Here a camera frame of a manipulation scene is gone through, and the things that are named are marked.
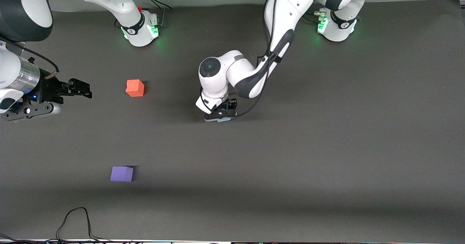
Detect orange foam block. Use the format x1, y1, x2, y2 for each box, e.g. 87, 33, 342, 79
126, 79, 145, 97

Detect purple foam block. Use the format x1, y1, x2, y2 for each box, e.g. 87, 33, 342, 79
110, 166, 134, 183

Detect dark grey table mat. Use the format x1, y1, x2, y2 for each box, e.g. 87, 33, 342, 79
0, 0, 465, 243

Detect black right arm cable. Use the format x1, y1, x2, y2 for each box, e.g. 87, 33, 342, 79
0, 37, 59, 79

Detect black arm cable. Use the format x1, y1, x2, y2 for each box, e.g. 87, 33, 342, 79
0, 37, 59, 79
200, 0, 287, 119

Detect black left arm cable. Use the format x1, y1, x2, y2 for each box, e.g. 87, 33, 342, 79
200, 0, 287, 119

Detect black right base cables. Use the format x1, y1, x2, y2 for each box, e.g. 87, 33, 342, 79
137, 0, 172, 28

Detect black base cables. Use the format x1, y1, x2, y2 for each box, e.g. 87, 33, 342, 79
303, 9, 327, 23
137, 0, 172, 28

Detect black left base cables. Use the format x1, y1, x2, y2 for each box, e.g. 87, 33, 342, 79
303, 9, 327, 23

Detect thin black looped table cable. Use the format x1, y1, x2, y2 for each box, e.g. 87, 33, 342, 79
56, 207, 109, 243

